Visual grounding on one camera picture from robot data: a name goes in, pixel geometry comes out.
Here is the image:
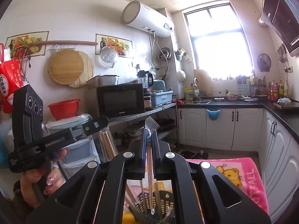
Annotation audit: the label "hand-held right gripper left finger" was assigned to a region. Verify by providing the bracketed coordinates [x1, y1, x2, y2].
[26, 127, 150, 224]

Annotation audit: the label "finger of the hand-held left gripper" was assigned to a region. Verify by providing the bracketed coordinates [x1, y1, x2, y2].
[82, 115, 109, 137]

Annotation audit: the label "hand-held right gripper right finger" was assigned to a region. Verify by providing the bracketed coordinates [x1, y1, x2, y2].
[151, 133, 272, 224]

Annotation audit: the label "dark green utensil basket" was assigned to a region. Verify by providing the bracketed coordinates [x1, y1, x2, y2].
[125, 180, 176, 224]

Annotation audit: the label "person's left forearm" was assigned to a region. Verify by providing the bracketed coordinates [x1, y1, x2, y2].
[5, 180, 35, 224]

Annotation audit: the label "hanging kitchen utensils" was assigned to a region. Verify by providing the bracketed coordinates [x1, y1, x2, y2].
[277, 44, 289, 63]

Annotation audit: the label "person's left hand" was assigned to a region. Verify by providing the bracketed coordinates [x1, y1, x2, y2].
[20, 148, 69, 210]

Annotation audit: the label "steel pot lid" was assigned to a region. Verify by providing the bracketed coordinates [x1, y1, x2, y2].
[123, 125, 145, 137]

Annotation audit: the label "plastic drawer unit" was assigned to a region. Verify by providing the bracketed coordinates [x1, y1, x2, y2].
[45, 114, 101, 178]

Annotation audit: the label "black microwave oven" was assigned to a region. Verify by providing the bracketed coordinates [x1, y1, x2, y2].
[85, 83, 146, 119]

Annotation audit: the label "black wok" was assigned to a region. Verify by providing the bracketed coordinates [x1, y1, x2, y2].
[155, 118, 175, 131]

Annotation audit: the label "red plastic basin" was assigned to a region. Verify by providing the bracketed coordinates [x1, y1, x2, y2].
[48, 99, 82, 120]

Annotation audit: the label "steel shelf rack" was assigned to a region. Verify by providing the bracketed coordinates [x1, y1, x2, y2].
[107, 103, 177, 150]

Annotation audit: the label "dark slippers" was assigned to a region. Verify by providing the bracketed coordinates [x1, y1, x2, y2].
[181, 150, 209, 159]

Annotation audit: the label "red printed bag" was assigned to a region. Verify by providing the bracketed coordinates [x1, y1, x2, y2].
[0, 43, 26, 113]

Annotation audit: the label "steel lidded container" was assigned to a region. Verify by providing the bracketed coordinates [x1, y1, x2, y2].
[86, 75, 119, 89]

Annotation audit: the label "round bamboo mat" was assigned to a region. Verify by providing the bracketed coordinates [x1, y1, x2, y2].
[68, 50, 95, 88]

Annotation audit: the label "grey-blue plastic box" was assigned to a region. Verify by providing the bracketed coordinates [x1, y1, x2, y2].
[149, 80, 174, 105]

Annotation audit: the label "black blender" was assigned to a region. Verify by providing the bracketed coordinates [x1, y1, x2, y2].
[137, 70, 155, 111]

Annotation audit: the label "round bamboo board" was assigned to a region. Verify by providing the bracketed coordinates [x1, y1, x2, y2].
[49, 50, 84, 84]

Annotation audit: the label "white round lid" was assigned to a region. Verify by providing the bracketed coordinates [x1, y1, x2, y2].
[100, 46, 119, 69]

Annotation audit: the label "steel sink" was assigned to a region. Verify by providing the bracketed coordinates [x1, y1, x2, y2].
[182, 99, 212, 105]

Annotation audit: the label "blue hanging bin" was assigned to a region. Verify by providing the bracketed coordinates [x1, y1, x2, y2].
[206, 108, 221, 121]

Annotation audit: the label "wooden rolling pin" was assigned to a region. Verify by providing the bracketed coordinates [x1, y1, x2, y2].
[9, 40, 98, 49]

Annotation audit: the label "white hanging colander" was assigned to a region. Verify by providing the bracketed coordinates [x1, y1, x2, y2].
[176, 69, 187, 85]

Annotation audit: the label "pink printed blanket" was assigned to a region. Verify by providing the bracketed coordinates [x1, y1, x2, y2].
[121, 157, 269, 224]

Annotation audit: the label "pale cutting board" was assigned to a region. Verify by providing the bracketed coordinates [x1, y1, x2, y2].
[194, 69, 213, 96]

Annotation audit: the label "black countertop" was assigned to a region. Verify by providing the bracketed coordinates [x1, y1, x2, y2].
[176, 98, 299, 143]

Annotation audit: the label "green hanging holder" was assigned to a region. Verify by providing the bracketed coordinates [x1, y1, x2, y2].
[176, 49, 191, 62]

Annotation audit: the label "blue knife holder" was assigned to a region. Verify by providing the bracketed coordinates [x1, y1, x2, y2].
[237, 75, 250, 96]

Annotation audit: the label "white water heater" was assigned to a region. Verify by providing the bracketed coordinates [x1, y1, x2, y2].
[121, 0, 175, 37]

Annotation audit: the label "black dish rack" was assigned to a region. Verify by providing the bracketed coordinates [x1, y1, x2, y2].
[250, 76, 268, 97]

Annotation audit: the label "window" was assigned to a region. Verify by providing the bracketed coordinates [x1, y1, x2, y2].
[183, 3, 254, 80]

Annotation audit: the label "row of condiment bottles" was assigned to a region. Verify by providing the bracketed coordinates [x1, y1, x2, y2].
[267, 80, 289, 101]

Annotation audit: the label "black induction cooker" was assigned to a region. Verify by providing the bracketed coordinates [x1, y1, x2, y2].
[273, 101, 299, 110]

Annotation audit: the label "grey round fan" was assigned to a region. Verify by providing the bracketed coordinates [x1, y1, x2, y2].
[257, 53, 271, 72]

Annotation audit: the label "range hood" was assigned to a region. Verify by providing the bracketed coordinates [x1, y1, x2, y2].
[258, 0, 299, 57]

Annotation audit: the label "fruit wall poster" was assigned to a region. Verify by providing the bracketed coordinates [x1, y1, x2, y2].
[95, 34, 135, 59]
[5, 31, 49, 57]

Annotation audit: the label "coiled hose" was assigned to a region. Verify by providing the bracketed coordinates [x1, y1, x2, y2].
[158, 47, 172, 61]

